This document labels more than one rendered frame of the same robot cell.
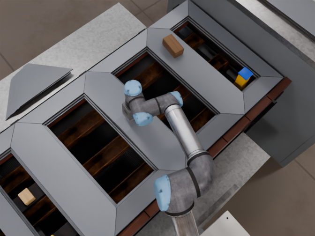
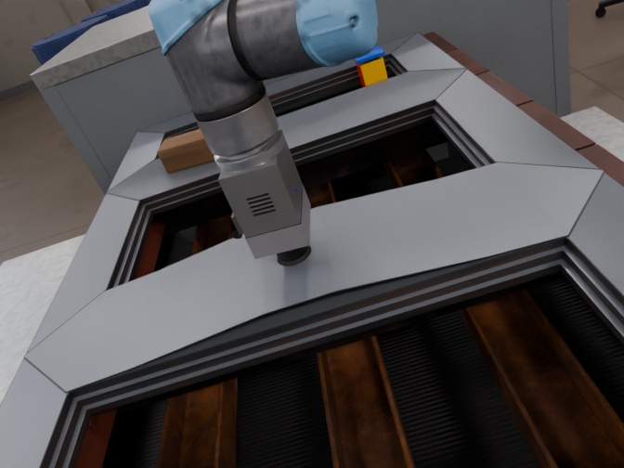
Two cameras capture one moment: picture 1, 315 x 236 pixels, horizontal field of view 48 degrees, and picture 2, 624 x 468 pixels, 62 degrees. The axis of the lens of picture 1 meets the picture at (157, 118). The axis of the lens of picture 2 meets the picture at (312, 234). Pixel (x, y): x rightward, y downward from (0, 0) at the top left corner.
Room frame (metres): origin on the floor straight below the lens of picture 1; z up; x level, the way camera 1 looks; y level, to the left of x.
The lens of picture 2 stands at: (0.31, 0.38, 1.21)
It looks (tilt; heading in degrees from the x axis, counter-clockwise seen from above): 33 degrees down; 326
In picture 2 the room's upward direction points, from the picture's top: 21 degrees counter-clockwise
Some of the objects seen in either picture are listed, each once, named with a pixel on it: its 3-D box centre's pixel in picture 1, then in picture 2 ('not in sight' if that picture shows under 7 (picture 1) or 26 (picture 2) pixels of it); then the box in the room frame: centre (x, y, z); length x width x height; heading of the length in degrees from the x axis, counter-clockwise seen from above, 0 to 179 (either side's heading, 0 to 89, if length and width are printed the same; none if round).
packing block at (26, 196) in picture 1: (26, 196); not in sight; (0.30, 0.55, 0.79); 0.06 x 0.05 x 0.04; 51
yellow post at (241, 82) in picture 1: (240, 83); (380, 100); (1.08, -0.44, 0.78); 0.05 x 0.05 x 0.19; 51
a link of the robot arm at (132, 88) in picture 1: (133, 92); (210, 47); (0.75, 0.12, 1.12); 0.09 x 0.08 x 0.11; 28
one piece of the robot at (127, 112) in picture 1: (132, 106); (257, 190); (0.76, 0.13, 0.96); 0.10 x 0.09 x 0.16; 44
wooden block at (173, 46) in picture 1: (173, 46); (193, 148); (1.21, -0.03, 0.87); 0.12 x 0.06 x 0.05; 42
